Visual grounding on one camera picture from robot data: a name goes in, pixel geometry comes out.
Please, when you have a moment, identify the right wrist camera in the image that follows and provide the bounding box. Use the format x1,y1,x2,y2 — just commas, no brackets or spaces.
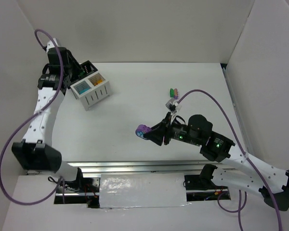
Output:
165,98,182,116

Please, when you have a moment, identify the aluminium table rail front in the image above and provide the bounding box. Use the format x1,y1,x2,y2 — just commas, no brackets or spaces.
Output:
68,160,233,176

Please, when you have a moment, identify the white slotted container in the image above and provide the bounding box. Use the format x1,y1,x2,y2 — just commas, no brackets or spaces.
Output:
71,71,112,111

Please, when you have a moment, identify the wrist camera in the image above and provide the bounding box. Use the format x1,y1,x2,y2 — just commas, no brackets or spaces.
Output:
165,98,182,116
46,38,60,53

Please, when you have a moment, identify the white foam board front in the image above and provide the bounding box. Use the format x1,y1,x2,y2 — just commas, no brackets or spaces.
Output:
99,173,187,208

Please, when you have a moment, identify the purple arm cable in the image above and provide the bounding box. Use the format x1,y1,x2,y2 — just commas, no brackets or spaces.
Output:
0,29,66,205
177,90,284,231

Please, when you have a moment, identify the yellow rounded lego brick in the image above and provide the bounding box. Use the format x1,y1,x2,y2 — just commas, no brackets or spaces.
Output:
93,79,103,86

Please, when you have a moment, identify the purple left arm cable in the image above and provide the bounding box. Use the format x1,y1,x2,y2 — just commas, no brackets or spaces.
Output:
0,29,66,205

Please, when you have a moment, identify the purple lotus lego brick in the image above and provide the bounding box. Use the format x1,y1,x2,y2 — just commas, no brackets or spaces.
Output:
135,124,151,140

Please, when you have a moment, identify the aluminium rail right side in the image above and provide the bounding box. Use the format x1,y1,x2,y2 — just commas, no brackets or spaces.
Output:
220,63,253,154

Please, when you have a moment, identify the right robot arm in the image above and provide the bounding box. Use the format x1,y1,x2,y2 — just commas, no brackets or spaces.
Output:
135,113,289,211

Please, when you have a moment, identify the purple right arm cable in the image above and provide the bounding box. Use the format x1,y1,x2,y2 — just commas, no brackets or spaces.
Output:
177,90,284,231

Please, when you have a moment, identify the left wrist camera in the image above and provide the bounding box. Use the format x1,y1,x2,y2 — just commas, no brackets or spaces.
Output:
46,38,60,53

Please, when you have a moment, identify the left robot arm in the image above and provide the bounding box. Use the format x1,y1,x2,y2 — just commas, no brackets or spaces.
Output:
12,47,83,188

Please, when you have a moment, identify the black slotted container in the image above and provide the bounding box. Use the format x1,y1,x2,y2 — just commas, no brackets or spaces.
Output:
79,61,98,78

